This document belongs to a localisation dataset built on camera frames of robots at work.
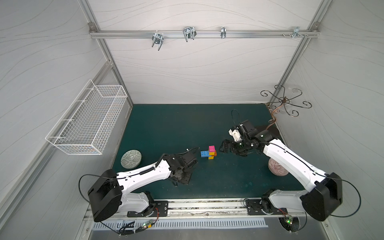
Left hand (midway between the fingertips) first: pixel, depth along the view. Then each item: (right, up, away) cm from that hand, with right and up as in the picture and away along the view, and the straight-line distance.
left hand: (186, 180), depth 78 cm
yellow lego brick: (+15, +9, +11) cm, 21 cm away
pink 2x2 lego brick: (+15, +16, +6) cm, 22 cm away
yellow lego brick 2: (+15, +13, +7) cm, 21 cm away
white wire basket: (-46, +31, -9) cm, 56 cm away
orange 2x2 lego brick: (+17, +11, +9) cm, 23 cm away
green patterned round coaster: (-35, +8, +12) cm, 38 cm away
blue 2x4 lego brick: (+11, +12, +10) cm, 19 cm away
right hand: (+21, +16, 0) cm, 27 cm away
